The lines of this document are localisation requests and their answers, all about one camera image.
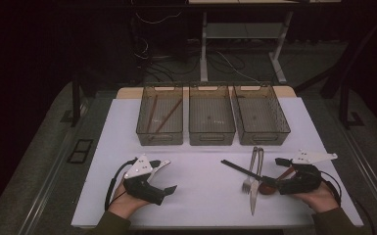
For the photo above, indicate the metal table knife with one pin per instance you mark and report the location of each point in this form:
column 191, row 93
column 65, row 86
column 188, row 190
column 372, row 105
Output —
column 254, row 199

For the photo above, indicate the person's right hand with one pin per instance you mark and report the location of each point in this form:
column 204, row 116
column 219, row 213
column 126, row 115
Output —
column 323, row 199

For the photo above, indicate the black chopstick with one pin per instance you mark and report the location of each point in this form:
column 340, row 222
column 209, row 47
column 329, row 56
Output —
column 238, row 167

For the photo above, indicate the white metal desk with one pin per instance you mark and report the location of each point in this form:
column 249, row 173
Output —
column 203, row 49

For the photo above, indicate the white ceramic spoon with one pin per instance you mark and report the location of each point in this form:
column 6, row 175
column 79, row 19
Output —
column 163, row 164

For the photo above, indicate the person's left hand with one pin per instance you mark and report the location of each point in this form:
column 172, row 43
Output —
column 124, row 204

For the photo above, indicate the black post stand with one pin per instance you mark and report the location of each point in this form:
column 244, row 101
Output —
column 76, row 104
column 342, row 104

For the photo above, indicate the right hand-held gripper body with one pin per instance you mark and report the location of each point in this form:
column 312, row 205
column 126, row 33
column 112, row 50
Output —
column 303, row 181

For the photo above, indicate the aluminium rail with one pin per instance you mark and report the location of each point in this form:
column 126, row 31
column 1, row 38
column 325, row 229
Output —
column 40, row 202
column 370, row 171

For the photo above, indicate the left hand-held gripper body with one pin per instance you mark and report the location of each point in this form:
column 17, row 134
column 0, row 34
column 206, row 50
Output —
column 140, row 187

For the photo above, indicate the smoky clear plastic bin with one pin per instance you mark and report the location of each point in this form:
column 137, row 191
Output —
column 212, row 114
column 173, row 125
column 261, row 114

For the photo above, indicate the black slanted metal stand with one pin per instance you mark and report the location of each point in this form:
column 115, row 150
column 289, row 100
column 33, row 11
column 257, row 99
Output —
column 331, row 86

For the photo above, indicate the metal fork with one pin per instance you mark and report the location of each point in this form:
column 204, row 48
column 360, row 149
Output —
column 252, row 163

